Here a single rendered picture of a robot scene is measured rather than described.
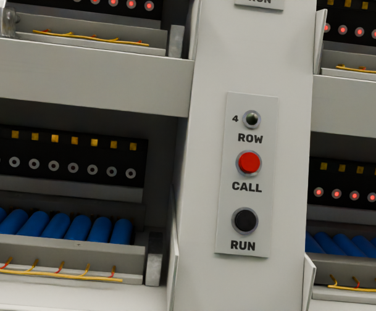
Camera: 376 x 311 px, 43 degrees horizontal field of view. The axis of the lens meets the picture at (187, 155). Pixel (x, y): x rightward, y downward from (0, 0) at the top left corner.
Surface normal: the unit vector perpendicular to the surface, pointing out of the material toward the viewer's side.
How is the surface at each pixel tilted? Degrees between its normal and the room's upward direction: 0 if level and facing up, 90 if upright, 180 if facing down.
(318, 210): 111
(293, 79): 90
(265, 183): 90
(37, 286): 21
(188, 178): 90
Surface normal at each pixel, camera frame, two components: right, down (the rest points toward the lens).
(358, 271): 0.05, 0.20
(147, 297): 0.11, -0.97
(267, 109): 0.09, -0.16
